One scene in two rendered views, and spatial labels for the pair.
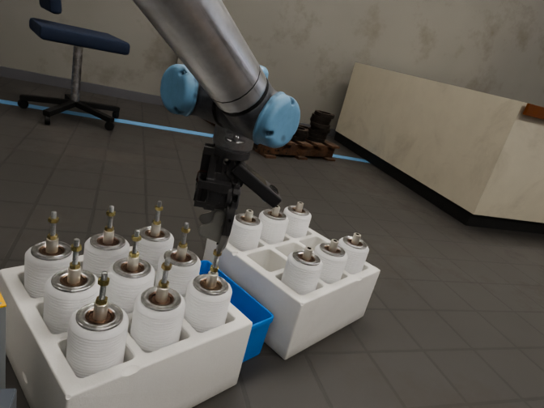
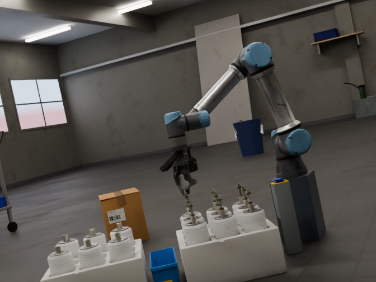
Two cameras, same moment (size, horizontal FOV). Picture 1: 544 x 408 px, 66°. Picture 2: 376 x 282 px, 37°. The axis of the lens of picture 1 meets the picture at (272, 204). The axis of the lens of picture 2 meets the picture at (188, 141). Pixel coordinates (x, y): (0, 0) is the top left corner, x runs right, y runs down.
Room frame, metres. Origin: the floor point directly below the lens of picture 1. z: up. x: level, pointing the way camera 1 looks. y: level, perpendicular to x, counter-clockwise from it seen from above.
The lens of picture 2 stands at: (2.44, 1.88, 0.66)
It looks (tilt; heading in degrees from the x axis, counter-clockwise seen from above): 2 degrees down; 226
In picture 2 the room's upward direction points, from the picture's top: 12 degrees counter-clockwise
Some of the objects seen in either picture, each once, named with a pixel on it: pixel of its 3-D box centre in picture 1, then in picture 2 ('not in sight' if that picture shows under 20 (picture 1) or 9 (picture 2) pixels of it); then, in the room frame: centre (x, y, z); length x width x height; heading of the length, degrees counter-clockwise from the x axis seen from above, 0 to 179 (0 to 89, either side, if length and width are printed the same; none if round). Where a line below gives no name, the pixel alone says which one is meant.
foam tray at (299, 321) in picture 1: (288, 276); (99, 278); (1.15, -0.11, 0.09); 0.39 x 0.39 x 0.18; 50
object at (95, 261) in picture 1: (104, 275); (228, 239); (0.82, 0.34, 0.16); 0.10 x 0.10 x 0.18
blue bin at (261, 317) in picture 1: (219, 308); (165, 271); (0.94, 0.07, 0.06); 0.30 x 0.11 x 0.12; 49
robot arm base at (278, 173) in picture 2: not in sight; (290, 165); (0.25, 0.29, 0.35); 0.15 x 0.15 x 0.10
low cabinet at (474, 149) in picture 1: (479, 142); not in sight; (3.68, -1.60, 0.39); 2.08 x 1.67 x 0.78; 22
